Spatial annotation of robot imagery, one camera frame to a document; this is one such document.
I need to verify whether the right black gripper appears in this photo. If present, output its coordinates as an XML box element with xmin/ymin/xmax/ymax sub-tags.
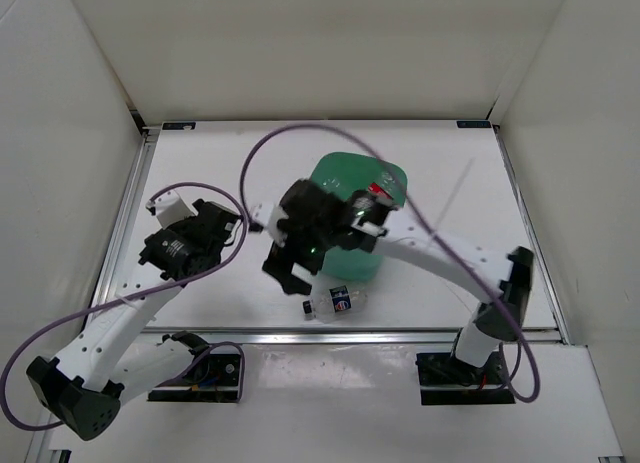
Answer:
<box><xmin>264</xmin><ymin>211</ymin><xmax>337</xmax><ymax>296</ymax></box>

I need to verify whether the red label water bottle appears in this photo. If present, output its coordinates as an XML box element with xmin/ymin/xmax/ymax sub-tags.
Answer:
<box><xmin>367</xmin><ymin>171</ymin><xmax>402</xmax><ymax>204</ymax></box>

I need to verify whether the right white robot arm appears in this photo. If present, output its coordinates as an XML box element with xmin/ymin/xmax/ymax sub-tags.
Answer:
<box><xmin>250</xmin><ymin>179</ymin><xmax>534</xmax><ymax>383</ymax></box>

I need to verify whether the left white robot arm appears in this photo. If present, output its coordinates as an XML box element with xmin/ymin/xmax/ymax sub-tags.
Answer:
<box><xmin>26</xmin><ymin>193</ymin><xmax>240</xmax><ymax>441</ymax></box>

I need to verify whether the green plastic bin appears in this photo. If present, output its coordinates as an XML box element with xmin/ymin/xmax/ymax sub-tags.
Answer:
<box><xmin>307</xmin><ymin>151</ymin><xmax>409</xmax><ymax>283</ymax></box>

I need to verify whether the pepsi label clear bottle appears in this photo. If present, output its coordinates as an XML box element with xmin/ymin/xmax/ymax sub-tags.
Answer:
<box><xmin>302</xmin><ymin>283</ymin><xmax>368</xmax><ymax>323</ymax></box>

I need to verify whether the left blue corner label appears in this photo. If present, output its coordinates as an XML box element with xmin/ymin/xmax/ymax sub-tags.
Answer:
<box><xmin>162</xmin><ymin>121</ymin><xmax>196</xmax><ymax>131</ymax></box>

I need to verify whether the blue corner label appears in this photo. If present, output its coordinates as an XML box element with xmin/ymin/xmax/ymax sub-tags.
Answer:
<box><xmin>162</xmin><ymin>121</ymin><xmax>196</xmax><ymax>131</ymax></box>
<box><xmin>456</xmin><ymin>120</ymin><xmax>492</xmax><ymax>129</ymax></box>

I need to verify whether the right blue corner label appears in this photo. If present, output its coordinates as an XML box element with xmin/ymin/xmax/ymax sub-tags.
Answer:
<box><xmin>456</xmin><ymin>120</ymin><xmax>492</xmax><ymax>129</ymax></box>

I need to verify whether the aluminium table edge rail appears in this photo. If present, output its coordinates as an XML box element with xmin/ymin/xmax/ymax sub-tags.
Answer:
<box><xmin>133</xmin><ymin>328</ymin><xmax>569</xmax><ymax>346</ymax></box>

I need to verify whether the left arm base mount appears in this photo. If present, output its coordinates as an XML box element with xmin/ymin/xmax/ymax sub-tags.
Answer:
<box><xmin>147</xmin><ymin>344</ymin><xmax>246</xmax><ymax>404</ymax></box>

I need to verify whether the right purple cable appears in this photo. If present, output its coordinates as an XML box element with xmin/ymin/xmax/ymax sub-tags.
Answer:
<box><xmin>238</xmin><ymin>123</ymin><xmax>541</xmax><ymax>403</ymax></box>

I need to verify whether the purple cable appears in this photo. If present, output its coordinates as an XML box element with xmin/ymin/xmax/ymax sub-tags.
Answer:
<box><xmin>238</xmin><ymin>123</ymin><xmax>541</xmax><ymax>403</ymax></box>
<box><xmin>0</xmin><ymin>181</ymin><xmax>250</xmax><ymax>430</ymax></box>

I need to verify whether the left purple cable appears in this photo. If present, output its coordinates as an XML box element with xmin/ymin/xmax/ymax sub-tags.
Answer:
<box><xmin>0</xmin><ymin>181</ymin><xmax>250</xmax><ymax>430</ymax></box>

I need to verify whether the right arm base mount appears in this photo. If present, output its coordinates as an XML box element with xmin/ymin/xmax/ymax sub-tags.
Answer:
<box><xmin>415</xmin><ymin>351</ymin><xmax>515</xmax><ymax>406</ymax></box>

